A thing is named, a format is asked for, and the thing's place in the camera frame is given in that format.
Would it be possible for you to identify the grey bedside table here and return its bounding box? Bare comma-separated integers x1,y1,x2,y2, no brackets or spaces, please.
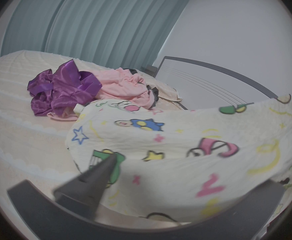
140,64,159,79

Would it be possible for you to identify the dark grey garment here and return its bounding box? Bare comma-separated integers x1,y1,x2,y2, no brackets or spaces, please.
122,68,160,107

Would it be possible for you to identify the pink garment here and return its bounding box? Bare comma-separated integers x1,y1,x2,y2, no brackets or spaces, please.
47,67,152,121

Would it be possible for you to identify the cream pillow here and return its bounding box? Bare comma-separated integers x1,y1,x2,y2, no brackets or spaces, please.
136,70,183,102

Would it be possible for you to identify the bed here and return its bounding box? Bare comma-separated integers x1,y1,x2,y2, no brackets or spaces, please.
0,49,279,226

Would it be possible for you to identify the blue-green curtain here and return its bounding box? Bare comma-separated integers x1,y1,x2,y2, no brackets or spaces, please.
45,0,197,71
1,0,77,57

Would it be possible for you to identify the purple satin garment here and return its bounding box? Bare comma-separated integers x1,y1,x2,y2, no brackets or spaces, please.
27,58,102,116

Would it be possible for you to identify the white printed pyjama top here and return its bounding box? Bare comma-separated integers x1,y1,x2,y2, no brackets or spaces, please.
65,91,292,222

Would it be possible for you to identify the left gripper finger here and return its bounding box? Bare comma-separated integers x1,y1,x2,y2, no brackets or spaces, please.
53,153,118,220

